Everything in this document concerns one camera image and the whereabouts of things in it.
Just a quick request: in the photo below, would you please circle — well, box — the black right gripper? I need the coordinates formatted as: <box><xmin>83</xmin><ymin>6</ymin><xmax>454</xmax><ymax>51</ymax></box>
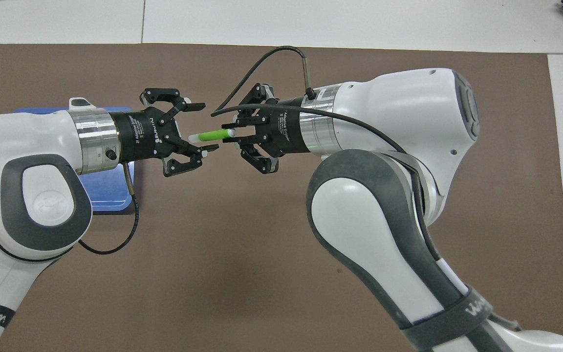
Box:
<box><xmin>223</xmin><ymin>83</ymin><xmax>307</xmax><ymax>175</ymax></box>

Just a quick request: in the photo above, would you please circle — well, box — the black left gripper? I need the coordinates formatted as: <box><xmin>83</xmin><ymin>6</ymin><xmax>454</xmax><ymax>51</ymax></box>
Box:
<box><xmin>110</xmin><ymin>88</ymin><xmax>219</xmax><ymax>176</ymax></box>

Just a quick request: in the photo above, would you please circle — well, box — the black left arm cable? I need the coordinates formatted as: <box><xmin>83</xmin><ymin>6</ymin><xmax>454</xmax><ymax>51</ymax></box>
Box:
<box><xmin>77</xmin><ymin>163</ymin><xmax>140</xmax><ymax>255</ymax></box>

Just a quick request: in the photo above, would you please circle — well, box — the brown table mat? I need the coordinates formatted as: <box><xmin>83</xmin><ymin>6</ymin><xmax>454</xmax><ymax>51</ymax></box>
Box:
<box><xmin>0</xmin><ymin>43</ymin><xmax>563</xmax><ymax>352</ymax></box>

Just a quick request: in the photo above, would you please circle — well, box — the green pen white cap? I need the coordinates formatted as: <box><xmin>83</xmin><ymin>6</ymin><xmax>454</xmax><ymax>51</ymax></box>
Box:
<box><xmin>189</xmin><ymin>129</ymin><xmax>236</xmax><ymax>143</ymax></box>

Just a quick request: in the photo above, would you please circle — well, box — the blue plastic tray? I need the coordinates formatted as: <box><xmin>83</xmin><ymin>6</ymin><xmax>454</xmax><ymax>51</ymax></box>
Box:
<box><xmin>14</xmin><ymin>106</ymin><xmax>138</xmax><ymax>214</ymax></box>

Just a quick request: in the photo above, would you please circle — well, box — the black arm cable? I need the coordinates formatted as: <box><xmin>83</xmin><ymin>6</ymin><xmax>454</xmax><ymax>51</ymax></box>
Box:
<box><xmin>77</xmin><ymin>163</ymin><xmax>140</xmax><ymax>255</ymax></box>
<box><xmin>211</xmin><ymin>45</ymin><xmax>441</xmax><ymax>260</ymax></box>

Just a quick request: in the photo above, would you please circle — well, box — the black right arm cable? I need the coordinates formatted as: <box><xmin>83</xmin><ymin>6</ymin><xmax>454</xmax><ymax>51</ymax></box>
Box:
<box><xmin>211</xmin><ymin>45</ymin><xmax>441</xmax><ymax>260</ymax></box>

